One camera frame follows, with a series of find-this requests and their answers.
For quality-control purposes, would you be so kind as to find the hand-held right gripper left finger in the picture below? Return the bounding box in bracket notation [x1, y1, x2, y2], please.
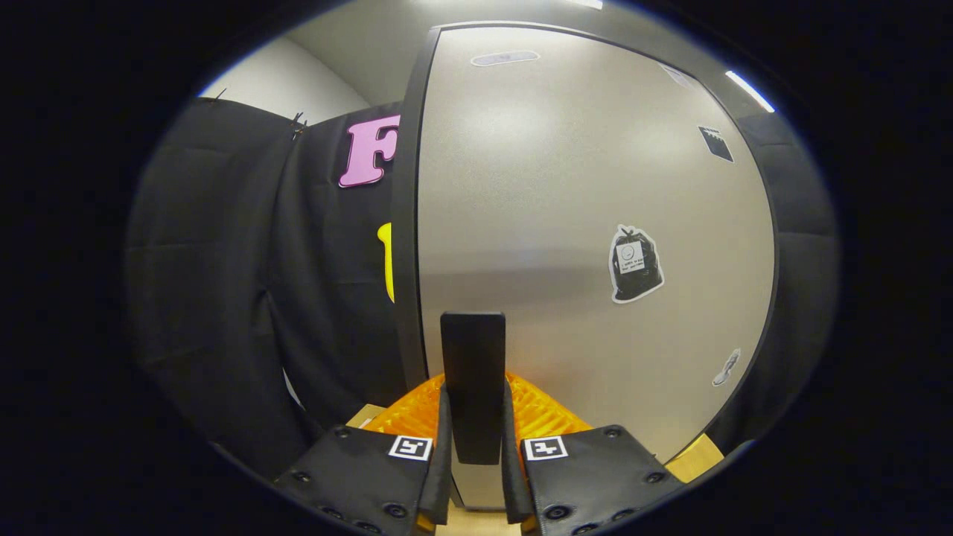
[274, 372, 453, 536]

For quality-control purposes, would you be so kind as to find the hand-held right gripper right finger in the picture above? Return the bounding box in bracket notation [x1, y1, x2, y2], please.
[500, 372, 686, 536]

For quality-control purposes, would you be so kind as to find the black cabinet door handle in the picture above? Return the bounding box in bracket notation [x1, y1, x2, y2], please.
[441, 313, 507, 466]

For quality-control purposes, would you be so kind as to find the dark grey cabinet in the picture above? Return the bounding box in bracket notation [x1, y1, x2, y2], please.
[389, 21, 781, 514]

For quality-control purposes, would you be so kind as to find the black backdrop cloth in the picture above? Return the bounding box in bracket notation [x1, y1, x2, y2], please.
[127, 97, 841, 477]

